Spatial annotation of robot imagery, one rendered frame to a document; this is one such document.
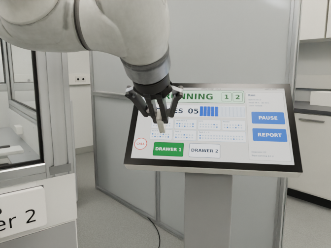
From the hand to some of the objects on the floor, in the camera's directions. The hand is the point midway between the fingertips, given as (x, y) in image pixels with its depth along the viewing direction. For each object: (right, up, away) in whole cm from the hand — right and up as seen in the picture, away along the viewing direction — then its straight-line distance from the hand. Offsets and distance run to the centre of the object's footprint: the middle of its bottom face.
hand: (161, 121), depth 73 cm
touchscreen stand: (+16, -106, +40) cm, 114 cm away
